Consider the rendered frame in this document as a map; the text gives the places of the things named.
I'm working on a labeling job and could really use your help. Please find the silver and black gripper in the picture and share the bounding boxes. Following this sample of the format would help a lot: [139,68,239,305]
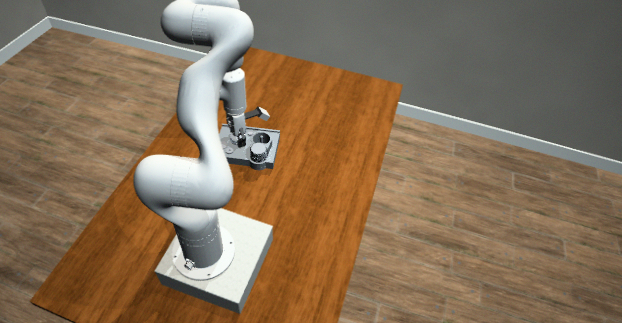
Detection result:
[226,111,246,148]

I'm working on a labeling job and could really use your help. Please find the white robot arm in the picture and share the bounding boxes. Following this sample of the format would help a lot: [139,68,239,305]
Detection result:
[133,0,254,281]

